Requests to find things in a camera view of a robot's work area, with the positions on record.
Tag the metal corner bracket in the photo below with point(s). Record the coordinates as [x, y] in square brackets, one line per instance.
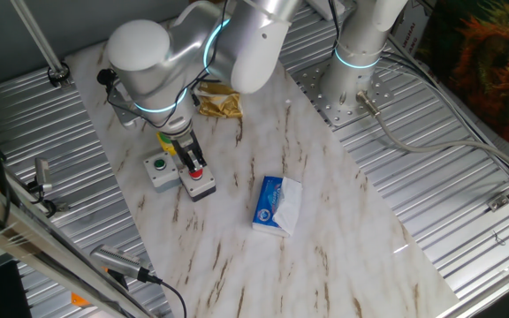
[497, 202]

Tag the grey box small green button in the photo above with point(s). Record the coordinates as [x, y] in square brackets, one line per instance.
[160, 165]

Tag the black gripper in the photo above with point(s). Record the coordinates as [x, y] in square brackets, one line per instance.
[187, 145]

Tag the gold foil packet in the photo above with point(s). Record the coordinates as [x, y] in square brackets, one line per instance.
[223, 106]

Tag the small silver camera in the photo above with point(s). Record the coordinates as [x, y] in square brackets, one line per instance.
[42, 172]

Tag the white marble pattern board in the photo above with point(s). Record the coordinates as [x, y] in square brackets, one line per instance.
[245, 265]

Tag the cardboard box with red print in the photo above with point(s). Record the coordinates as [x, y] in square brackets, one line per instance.
[409, 31]

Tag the grey box with red button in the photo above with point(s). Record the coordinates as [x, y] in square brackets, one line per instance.
[201, 185]

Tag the blue tissue pack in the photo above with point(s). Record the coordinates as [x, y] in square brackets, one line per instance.
[265, 203]

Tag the aluminium pole with black foot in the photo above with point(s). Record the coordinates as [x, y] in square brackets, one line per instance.
[39, 40]

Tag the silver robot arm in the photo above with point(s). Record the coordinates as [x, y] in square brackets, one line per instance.
[254, 53]

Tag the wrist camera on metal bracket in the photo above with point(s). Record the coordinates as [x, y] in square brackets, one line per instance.
[105, 76]

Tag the silver finned camera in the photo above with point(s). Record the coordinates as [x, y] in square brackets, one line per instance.
[113, 260]

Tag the colourful furry cloth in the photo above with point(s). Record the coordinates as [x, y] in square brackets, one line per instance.
[493, 53]

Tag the yellow box large green button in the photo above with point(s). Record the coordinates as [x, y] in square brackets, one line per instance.
[166, 143]

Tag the aluminium frame beam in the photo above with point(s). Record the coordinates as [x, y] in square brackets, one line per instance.
[38, 247]

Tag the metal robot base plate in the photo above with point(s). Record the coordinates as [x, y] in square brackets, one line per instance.
[325, 106]

